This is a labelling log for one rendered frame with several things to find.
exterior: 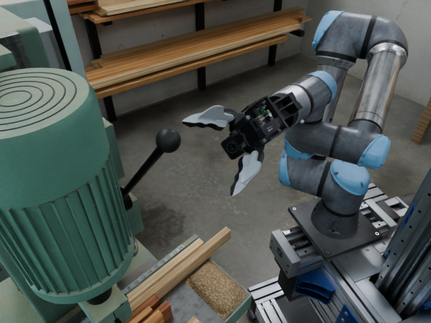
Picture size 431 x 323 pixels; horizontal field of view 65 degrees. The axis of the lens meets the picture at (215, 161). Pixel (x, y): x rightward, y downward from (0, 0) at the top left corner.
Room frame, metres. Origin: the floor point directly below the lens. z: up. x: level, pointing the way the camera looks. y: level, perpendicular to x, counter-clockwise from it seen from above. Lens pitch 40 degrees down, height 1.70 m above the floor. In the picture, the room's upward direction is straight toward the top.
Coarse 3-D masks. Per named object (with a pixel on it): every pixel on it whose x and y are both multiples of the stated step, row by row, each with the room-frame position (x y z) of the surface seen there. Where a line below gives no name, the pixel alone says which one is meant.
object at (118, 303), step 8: (112, 288) 0.35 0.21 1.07; (112, 296) 0.34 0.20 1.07; (120, 296) 0.34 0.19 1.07; (80, 304) 0.33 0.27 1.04; (88, 304) 0.32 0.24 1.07; (104, 304) 0.32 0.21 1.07; (112, 304) 0.32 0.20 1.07; (120, 304) 0.32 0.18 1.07; (128, 304) 0.33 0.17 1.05; (88, 312) 0.30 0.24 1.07; (96, 312) 0.30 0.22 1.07; (104, 312) 0.30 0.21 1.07; (112, 312) 0.31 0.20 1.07; (120, 312) 0.31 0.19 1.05; (128, 312) 0.32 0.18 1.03; (96, 320) 0.29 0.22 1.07; (104, 320) 0.29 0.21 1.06; (112, 320) 0.30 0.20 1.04
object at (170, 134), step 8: (168, 128) 0.38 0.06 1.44; (160, 136) 0.37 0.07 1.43; (168, 136) 0.36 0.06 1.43; (176, 136) 0.37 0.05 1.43; (160, 144) 0.36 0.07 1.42; (168, 144) 0.36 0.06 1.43; (176, 144) 0.36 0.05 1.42; (160, 152) 0.38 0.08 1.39; (168, 152) 0.36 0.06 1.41; (152, 160) 0.40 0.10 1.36; (144, 168) 0.42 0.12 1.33; (136, 176) 0.44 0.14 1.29; (128, 184) 0.47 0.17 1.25; (136, 184) 0.46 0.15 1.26; (128, 192) 0.48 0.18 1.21; (128, 200) 0.53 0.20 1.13; (128, 208) 0.53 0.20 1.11
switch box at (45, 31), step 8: (40, 24) 0.67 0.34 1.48; (48, 24) 0.68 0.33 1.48; (40, 32) 0.63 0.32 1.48; (48, 32) 0.64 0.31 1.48; (48, 40) 0.64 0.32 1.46; (48, 48) 0.63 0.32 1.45; (56, 48) 0.64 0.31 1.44; (48, 56) 0.63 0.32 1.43; (56, 56) 0.64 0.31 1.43; (56, 64) 0.64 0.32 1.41
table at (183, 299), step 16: (192, 272) 0.49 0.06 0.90; (224, 272) 0.49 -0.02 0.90; (176, 288) 0.45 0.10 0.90; (160, 304) 0.40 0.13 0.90; (176, 304) 0.40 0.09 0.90; (192, 304) 0.40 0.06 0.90; (240, 304) 0.40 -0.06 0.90; (176, 320) 0.37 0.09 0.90; (208, 320) 0.37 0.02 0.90; (224, 320) 0.37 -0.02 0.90
